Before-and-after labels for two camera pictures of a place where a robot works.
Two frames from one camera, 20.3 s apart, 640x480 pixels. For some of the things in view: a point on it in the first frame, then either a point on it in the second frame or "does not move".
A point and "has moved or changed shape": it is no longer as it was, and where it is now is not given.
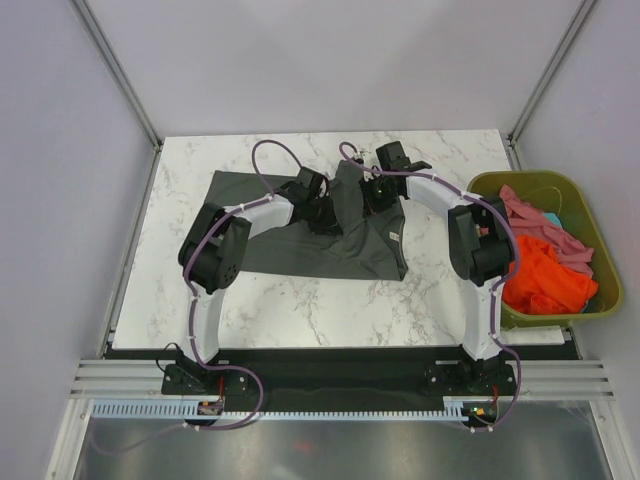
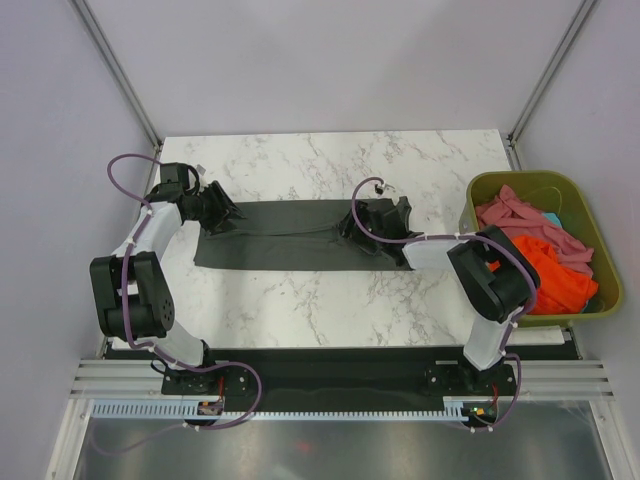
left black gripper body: [319, 218] to [212, 208]
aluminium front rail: [587, 378] does not move
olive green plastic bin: [553, 192] does not move
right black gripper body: [378, 193] to [362, 238]
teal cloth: [553, 218] does not move
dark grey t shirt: [367, 246] has moved or changed shape
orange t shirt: [538, 283] does not move
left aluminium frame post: [123, 81] does not move
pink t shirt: [525, 219] does not move
